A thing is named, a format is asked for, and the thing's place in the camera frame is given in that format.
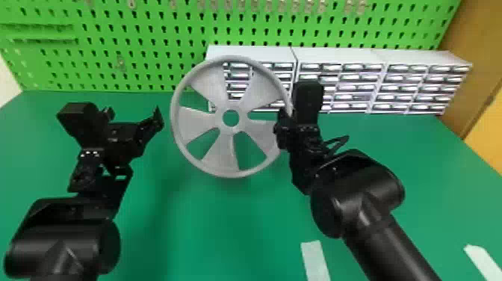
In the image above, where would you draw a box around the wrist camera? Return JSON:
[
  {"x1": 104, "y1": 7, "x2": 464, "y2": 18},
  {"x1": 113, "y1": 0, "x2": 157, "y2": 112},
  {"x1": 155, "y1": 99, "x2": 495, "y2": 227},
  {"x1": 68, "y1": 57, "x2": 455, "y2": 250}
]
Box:
[
  {"x1": 56, "y1": 102, "x2": 116, "y2": 149},
  {"x1": 291, "y1": 80, "x2": 326, "y2": 123}
]

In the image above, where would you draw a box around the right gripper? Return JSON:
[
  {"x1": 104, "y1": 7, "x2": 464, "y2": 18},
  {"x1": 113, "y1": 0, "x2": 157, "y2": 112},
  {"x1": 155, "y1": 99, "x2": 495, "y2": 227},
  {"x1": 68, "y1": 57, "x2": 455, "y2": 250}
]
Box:
[{"x1": 273, "y1": 108, "x2": 325, "y2": 157}]

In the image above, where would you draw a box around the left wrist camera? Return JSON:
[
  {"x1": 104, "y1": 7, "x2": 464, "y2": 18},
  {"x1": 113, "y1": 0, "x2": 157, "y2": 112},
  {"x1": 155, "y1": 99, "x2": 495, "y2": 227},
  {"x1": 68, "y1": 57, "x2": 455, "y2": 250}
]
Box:
[{"x1": 56, "y1": 102, "x2": 116, "y2": 149}]

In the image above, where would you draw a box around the grey wheel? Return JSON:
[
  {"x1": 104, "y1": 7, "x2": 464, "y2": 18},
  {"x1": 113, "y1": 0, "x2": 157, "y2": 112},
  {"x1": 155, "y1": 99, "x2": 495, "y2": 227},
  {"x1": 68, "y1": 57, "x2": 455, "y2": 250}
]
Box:
[{"x1": 169, "y1": 54, "x2": 294, "y2": 179}]

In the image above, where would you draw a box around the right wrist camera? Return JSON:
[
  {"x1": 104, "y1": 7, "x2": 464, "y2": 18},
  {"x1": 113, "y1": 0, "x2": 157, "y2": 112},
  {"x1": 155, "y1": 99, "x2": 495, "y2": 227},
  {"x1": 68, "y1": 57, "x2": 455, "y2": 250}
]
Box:
[{"x1": 291, "y1": 80, "x2": 326, "y2": 123}]

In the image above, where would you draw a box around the white drawer cabinet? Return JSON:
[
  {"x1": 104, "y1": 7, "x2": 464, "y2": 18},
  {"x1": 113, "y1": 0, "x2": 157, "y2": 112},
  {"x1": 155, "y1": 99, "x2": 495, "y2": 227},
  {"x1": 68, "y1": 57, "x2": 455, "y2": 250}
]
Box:
[
  {"x1": 291, "y1": 46, "x2": 388, "y2": 115},
  {"x1": 370, "y1": 48, "x2": 473, "y2": 117},
  {"x1": 205, "y1": 44, "x2": 300, "y2": 114}
]

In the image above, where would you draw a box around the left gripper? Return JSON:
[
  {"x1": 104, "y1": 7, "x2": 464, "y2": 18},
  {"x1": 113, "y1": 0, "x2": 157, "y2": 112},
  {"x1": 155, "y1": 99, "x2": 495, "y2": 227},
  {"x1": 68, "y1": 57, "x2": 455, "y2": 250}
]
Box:
[{"x1": 98, "y1": 105, "x2": 166, "y2": 169}]

